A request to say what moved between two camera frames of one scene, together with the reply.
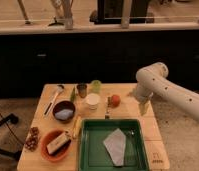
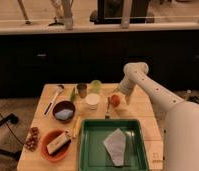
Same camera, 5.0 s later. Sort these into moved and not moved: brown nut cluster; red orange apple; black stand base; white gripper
Moved: white gripper
Not moved: black stand base; red orange apple; brown nut cluster
